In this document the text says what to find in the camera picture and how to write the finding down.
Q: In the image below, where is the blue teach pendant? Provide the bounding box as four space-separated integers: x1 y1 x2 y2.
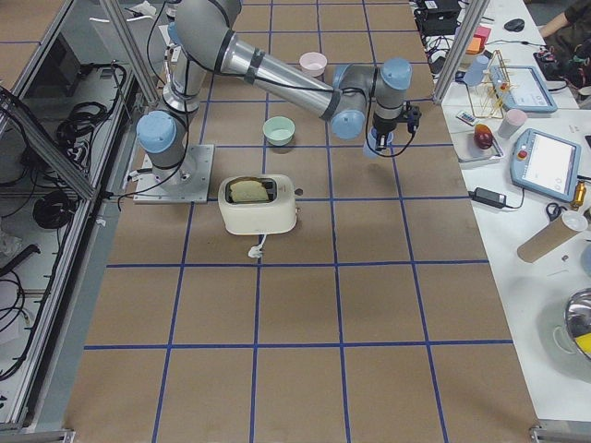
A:
510 128 582 202
488 66 558 114

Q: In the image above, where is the mint green bowl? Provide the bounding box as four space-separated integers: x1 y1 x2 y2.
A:
262 115 296 147

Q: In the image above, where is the toaster power cord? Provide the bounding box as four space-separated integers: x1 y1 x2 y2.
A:
247 233 269 259

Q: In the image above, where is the cream white toaster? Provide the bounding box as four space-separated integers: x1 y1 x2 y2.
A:
218 174 297 235

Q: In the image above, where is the red yellow mango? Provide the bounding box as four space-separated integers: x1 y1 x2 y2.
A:
473 124 494 150

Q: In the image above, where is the cardboard tube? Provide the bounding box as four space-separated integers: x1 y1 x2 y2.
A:
516 210 588 263

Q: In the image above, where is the metal weighing tray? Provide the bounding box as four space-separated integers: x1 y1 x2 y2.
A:
452 131 504 167

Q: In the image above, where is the grey pink cup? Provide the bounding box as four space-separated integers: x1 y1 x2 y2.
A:
497 109 528 139

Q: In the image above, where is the blue teach pendant near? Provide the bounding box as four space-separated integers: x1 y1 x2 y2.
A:
510 128 582 202

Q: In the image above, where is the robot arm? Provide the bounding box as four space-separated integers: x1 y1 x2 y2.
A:
175 1 421 156
137 47 206 188

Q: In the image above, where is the aluminium frame post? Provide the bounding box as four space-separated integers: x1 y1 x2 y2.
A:
432 0 489 104

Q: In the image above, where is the blue teach pendant far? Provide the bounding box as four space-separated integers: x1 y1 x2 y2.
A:
488 66 558 114

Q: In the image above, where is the black power adapter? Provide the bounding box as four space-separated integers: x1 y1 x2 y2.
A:
468 187 506 209

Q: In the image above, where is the steel mixing bowl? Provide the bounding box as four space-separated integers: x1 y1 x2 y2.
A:
552 288 590 361

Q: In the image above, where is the pink bowl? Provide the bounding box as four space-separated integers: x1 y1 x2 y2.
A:
298 52 328 78

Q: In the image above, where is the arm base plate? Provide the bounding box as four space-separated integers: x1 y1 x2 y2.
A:
133 144 215 204

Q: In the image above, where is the gold wire rack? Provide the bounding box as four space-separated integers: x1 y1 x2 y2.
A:
466 49 513 120

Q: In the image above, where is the toast slice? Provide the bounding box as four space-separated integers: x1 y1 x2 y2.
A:
229 180 269 203

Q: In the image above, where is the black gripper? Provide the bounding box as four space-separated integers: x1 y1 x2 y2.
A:
372 117 397 151

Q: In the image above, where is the blue cup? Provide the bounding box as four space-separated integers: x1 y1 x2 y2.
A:
363 139 379 159
368 128 393 149

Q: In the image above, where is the remote control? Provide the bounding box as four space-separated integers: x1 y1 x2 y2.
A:
456 111 477 126

